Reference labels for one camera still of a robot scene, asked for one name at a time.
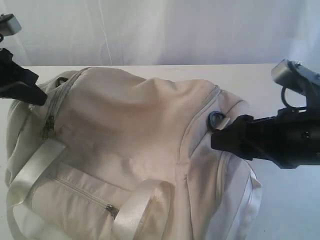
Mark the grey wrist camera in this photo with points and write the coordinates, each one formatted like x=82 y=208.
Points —
x=296 y=77
x=9 y=25

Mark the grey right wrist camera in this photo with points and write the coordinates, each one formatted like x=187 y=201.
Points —
x=296 y=77

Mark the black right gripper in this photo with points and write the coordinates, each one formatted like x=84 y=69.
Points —
x=293 y=138

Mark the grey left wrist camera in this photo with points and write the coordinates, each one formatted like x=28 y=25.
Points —
x=9 y=25

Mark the cream fabric duffel bag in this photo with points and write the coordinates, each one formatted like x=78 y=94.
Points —
x=114 y=156

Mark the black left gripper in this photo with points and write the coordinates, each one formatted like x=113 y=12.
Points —
x=17 y=82

